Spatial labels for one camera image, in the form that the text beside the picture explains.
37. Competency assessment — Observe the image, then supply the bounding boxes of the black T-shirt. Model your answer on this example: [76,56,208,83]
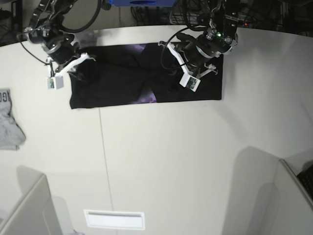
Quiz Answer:
[69,43,224,109]

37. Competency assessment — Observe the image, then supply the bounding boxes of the white left partition panel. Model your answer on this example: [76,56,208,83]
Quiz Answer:
[0,174,63,235]

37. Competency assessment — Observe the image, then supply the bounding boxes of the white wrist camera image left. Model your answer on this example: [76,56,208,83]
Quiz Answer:
[46,53,91,90]

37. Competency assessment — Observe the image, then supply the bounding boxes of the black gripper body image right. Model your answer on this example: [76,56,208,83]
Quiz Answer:
[169,34,218,78]

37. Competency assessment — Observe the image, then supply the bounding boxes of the white right partition panel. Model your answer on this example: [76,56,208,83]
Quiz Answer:
[250,160,313,235]

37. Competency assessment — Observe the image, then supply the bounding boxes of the blue box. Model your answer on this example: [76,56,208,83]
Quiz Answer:
[109,0,176,7]

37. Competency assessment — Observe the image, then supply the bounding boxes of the white partition panel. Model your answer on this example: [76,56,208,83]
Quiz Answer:
[0,174,63,235]
[250,160,313,235]

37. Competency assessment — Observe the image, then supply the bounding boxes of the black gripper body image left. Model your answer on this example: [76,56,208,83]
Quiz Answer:
[44,34,95,81]

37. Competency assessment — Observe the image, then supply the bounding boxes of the grey folded garment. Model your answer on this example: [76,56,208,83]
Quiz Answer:
[0,89,26,151]

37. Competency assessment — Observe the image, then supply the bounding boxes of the black keyboard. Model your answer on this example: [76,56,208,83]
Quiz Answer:
[297,165,313,199]

